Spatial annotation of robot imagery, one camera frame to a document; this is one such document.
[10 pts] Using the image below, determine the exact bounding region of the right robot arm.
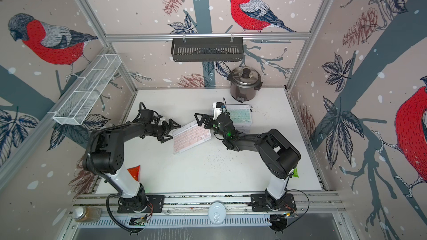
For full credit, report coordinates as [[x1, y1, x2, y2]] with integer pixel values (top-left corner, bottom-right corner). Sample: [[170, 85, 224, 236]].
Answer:
[[195, 112, 301, 211]]

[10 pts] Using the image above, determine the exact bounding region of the steel rice cooker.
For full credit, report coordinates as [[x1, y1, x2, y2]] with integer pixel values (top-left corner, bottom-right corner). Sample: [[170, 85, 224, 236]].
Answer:
[[227, 66, 262, 102]]

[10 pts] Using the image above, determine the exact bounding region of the pink keyboard back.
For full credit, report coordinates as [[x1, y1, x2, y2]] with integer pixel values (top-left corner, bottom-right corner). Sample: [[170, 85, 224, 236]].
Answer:
[[172, 121, 212, 154]]

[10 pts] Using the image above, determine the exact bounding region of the black hanging basket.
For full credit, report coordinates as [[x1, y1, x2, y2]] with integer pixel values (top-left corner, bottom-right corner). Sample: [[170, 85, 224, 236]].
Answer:
[[171, 37, 244, 62]]

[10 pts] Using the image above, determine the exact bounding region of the aluminium front rail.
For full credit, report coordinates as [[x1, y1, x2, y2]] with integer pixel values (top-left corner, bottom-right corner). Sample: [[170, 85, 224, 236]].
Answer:
[[71, 191, 344, 217]]

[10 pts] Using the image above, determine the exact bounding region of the green keyboard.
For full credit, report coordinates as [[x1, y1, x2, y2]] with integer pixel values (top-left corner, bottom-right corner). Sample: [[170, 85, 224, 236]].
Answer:
[[226, 104, 252, 127]]

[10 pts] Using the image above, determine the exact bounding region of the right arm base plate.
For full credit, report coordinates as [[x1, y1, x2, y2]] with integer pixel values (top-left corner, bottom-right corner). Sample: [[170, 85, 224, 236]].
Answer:
[[249, 191, 296, 212]]

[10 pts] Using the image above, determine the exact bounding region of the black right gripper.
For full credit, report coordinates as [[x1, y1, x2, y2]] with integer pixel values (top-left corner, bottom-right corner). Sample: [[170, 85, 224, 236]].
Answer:
[[195, 113, 228, 140]]

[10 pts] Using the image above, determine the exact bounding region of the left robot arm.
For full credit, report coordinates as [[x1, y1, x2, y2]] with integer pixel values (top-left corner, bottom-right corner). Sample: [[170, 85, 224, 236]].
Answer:
[[82, 108, 181, 210]]

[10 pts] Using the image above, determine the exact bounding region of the black cable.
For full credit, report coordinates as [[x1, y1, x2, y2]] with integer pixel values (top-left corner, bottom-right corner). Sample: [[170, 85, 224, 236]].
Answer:
[[106, 193, 147, 234], [283, 178, 310, 231]]

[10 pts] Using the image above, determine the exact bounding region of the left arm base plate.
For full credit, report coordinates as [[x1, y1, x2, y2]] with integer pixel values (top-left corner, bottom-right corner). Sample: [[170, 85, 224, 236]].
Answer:
[[117, 195, 165, 214]]

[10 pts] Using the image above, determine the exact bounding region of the glass jar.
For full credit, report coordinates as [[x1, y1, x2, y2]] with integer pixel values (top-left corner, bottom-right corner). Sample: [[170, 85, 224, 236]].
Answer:
[[72, 206, 102, 223]]

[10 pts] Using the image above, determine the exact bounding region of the left black cable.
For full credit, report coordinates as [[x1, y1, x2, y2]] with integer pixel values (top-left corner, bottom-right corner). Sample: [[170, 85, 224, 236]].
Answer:
[[106, 193, 147, 234]]

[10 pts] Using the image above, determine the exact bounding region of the red packet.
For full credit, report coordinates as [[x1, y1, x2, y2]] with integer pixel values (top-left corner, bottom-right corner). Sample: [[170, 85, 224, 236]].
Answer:
[[127, 165, 141, 181]]

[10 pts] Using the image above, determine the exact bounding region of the green packet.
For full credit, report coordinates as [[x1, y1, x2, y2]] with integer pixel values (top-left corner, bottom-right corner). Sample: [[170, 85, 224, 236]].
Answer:
[[292, 168, 299, 178]]

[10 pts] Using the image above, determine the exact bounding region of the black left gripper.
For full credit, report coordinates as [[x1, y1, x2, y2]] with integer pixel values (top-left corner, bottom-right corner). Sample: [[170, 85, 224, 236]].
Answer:
[[149, 119, 182, 143]]

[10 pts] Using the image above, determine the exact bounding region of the white round cap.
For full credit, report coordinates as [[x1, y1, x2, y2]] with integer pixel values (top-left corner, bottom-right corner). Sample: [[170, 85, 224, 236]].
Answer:
[[208, 202, 226, 225]]

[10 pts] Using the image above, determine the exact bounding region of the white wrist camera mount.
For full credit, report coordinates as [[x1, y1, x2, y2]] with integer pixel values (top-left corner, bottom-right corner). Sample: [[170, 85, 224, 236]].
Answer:
[[213, 102, 227, 120]]

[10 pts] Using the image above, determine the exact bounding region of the right black cable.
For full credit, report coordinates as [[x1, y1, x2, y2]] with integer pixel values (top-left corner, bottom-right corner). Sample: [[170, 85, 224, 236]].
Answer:
[[283, 178, 310, 231]]

